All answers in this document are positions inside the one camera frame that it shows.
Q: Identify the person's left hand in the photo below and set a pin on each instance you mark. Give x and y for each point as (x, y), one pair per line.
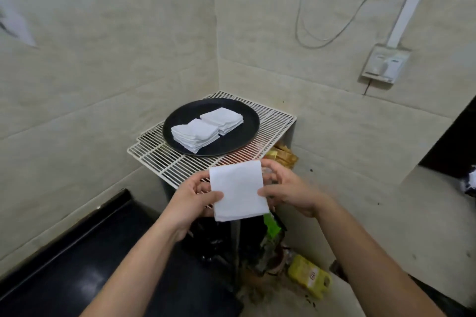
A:
(182, 209)

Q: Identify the person's right hand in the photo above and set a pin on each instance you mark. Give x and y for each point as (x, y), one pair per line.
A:
(293, 194)

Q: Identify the person's left thumb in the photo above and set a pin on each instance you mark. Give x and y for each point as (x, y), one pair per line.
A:
(210, 199)

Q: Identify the person's right thumb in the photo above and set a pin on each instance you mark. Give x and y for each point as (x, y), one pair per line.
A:
(271, 190)

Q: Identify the white paper napkin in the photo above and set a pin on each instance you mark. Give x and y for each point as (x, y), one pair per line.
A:
(238, 190)

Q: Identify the person's right forearm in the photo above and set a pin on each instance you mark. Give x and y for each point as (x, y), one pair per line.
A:
(372, 261)

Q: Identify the person's left forearm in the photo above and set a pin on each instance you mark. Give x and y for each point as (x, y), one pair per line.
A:
(137, 272)

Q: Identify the green packet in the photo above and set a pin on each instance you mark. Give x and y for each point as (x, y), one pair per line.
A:
(271, 225)

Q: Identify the yellow snack packets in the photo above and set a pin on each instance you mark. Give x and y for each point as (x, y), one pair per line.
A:
(284, 157)

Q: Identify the black round tray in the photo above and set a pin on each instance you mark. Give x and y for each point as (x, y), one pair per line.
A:
(238, 138)

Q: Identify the stack of folded white napkins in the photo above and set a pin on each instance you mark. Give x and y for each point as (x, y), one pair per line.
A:
(195, 134)
(223, 120)

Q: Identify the yellow plastic jug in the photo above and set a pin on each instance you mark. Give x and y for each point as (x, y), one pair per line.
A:
(308, 276)

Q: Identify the white paper sheet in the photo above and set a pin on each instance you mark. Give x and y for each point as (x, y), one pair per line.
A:
(16, 23)

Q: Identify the white wall switch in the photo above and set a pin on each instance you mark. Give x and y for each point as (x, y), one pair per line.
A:
(385, 64)

